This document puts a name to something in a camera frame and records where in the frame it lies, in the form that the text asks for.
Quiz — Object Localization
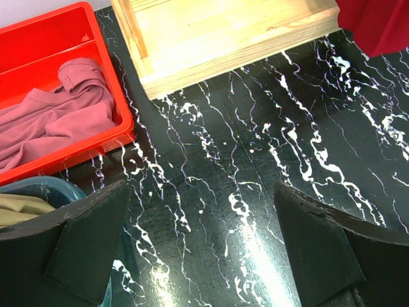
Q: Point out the mauve pink garment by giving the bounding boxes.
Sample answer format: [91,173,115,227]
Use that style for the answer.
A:
[1,58,117,172]

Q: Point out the teal transparent plastic tub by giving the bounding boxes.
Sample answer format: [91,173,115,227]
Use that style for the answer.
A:
[1,176,95,306]

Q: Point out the red plastic bin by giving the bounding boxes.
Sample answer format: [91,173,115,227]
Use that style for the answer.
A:
[1,1,135,185]

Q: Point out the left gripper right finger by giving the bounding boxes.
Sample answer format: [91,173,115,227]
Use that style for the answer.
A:
[274,182,408,306]

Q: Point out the left wooden rack post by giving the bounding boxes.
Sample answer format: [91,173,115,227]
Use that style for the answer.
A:
[121,0,148,58]

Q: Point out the wooden rack base tray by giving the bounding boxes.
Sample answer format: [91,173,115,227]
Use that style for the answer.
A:
[112,0,339,99]

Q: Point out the black marble pattern mat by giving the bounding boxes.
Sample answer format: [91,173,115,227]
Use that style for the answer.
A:
[59,7,408,306]

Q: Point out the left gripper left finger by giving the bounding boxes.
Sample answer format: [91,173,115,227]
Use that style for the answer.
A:
[1,180,130,306]

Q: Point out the red pleated skirt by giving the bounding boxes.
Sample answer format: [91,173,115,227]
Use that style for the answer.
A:
[336,0,408,57]

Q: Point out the tan brown garment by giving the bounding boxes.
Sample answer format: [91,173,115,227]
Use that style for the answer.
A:
[0,194,55,228]

